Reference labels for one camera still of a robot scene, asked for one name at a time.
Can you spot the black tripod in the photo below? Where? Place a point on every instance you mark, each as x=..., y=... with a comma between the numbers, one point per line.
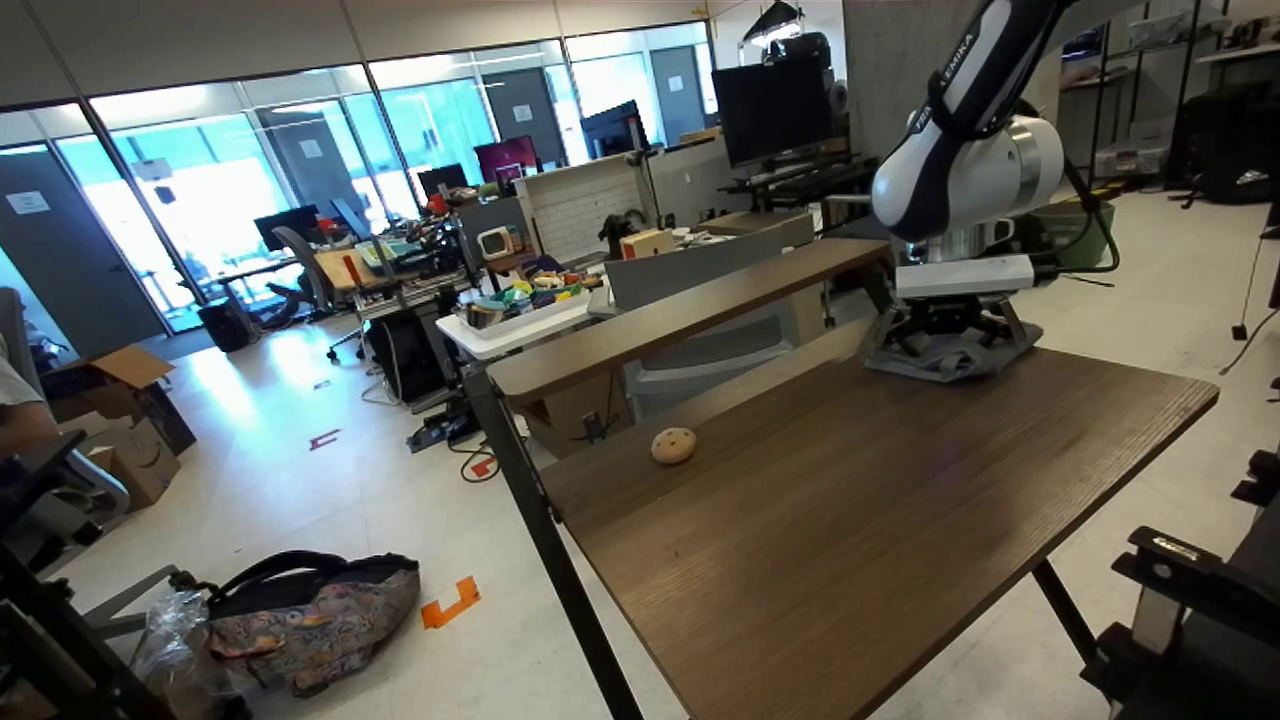
x=1263, y=267

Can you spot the black equipment stand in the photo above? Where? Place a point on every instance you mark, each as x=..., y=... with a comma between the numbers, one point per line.
x=52, y=641

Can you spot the grey terry towel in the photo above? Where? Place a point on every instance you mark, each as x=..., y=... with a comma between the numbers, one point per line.
x=955, y=364

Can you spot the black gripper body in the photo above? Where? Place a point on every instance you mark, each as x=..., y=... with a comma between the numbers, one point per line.
x=969, y=314

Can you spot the white work table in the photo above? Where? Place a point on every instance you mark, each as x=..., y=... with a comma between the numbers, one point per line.
x=521, y=333

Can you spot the orange floor bracket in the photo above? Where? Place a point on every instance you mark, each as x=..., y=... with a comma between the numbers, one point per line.
x=448, y=607

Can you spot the round tan cookie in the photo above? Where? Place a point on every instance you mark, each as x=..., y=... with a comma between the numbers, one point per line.
x=674, y=447

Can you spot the tan box with slot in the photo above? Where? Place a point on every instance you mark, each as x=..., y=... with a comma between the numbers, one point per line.
x=650, y=247

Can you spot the small beige screen device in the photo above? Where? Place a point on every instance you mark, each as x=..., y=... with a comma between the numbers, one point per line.
x=497, y=242

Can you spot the monitor with pink screen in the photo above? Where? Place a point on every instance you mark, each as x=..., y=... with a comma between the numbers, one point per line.
x=509, y=161

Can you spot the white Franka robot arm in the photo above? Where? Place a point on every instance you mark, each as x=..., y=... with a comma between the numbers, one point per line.
x=983, y=173

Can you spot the black power strip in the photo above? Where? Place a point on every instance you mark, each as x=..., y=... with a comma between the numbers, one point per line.
x=447, y=429

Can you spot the green bin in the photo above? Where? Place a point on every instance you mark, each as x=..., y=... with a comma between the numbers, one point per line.
x=1085, y=236

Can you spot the small cardboard box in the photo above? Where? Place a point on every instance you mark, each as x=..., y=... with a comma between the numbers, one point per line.
x=133, y=463

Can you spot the black equipment case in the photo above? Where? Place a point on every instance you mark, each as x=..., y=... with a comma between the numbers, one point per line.
x=1227, y=141

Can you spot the white pegboard partition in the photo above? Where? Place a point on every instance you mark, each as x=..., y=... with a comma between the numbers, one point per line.
x=582, y=207

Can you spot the large open cardboard box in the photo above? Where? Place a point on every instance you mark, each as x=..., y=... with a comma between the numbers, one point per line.
x=127, y=382

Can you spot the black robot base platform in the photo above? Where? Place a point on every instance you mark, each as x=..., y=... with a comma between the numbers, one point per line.
x=1185, y=624

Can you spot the clear plastic bag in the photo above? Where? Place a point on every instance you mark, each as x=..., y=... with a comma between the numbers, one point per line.
x=174, y=645

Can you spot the camouflage backpack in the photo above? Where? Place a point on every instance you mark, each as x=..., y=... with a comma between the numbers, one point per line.
x=322, y=624

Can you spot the black computer monitor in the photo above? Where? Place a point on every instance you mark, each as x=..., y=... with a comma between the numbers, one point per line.
x=443, y=182
x=289, y=227
x=613, y=131

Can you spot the large black television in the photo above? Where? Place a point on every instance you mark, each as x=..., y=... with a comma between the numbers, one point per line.
x=776, y=114

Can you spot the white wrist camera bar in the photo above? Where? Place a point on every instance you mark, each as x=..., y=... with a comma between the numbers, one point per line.
x=967, y=279

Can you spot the seated person white shirt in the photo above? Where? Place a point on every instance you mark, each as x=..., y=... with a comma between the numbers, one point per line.
x=21, y=414

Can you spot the colourful toy pile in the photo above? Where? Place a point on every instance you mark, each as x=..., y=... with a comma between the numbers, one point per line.
x=533, y=289

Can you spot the wooden desk with clutter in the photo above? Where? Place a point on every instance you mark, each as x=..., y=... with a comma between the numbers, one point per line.
x=664, y=316

